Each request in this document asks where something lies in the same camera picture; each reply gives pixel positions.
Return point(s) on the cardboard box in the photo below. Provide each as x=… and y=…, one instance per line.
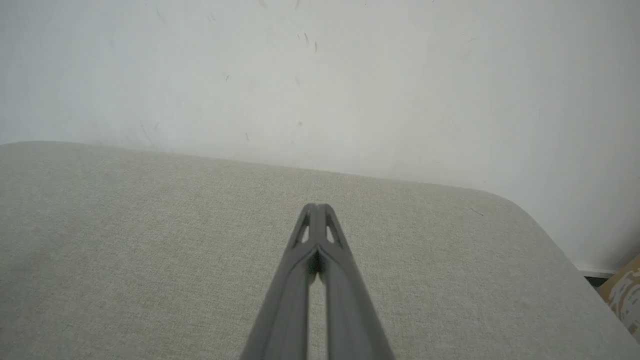
x=627, y=295

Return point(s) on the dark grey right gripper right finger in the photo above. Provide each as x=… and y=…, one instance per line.
x=350, y=310

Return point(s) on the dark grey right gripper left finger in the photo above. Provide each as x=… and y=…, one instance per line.
x=282, y=310

